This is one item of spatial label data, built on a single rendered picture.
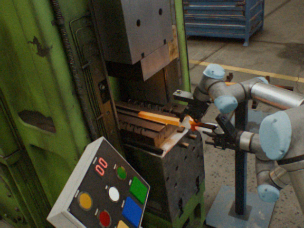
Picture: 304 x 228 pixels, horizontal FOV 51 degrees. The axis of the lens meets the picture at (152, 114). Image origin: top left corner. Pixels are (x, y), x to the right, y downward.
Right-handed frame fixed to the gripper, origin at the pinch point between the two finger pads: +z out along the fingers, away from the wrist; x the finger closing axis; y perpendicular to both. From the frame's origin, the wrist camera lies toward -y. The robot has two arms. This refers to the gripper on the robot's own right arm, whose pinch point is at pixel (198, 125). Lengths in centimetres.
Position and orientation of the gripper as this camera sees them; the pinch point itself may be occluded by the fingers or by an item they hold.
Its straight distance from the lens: 144.3
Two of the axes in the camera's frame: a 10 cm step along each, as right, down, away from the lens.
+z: -8.1, -1.9, 5.6
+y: 1.6, 8.5, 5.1
